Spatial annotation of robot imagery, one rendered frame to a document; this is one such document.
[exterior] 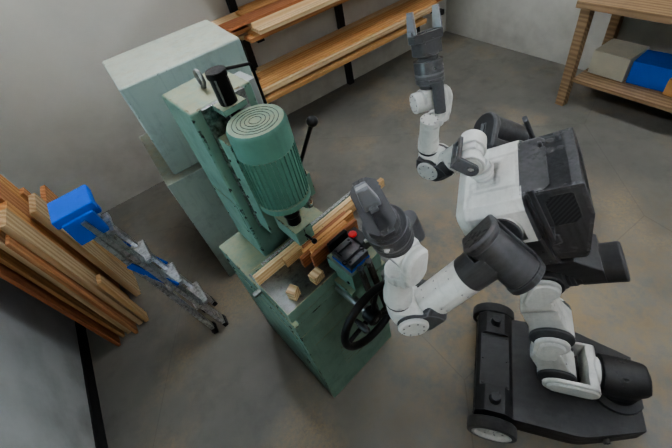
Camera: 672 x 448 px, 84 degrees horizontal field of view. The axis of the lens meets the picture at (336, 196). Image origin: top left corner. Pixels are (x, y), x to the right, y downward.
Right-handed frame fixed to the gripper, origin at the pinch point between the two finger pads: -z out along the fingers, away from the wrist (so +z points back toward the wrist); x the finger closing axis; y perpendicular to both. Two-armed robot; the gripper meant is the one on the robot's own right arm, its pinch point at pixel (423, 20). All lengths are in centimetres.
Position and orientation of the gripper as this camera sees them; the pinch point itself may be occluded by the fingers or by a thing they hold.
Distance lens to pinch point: 120.4
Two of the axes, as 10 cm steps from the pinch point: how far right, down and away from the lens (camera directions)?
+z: 2.2, 8.6, 4.5
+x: -7.9, 4.3, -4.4
